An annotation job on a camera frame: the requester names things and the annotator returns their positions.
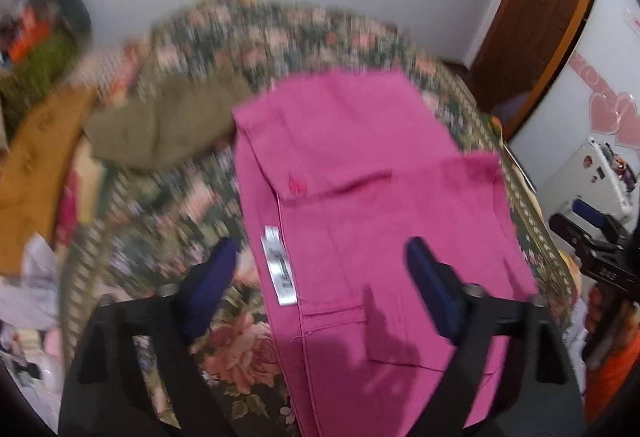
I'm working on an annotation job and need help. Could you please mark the pink pants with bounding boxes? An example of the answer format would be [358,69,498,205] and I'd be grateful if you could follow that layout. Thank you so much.
[233,70,537,436]

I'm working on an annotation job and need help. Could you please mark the floral bed cover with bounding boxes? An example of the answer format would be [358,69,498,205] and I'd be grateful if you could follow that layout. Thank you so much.
[60,1,576,436]

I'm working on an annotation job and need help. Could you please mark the olive green pants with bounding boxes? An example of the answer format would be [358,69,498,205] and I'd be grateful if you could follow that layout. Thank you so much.
[84,67,252,172]

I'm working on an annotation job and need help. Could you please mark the white clothes heap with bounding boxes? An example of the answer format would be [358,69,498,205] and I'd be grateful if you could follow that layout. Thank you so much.
[1,233,65,431]

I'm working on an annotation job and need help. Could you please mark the mustard embroidered cloth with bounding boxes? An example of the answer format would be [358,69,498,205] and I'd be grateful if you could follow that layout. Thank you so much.
[0,86,96,277]

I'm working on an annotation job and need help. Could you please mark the brown wooden door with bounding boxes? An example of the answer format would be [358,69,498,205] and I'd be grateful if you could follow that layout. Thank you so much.
[471,0,593,139]

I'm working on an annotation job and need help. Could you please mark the green cloth pile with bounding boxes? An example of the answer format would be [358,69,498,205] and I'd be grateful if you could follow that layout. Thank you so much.
[1,32,79,139]

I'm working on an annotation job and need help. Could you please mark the pink heart wall sticker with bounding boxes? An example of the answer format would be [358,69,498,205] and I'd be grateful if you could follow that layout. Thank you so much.
[568,52,640,151]

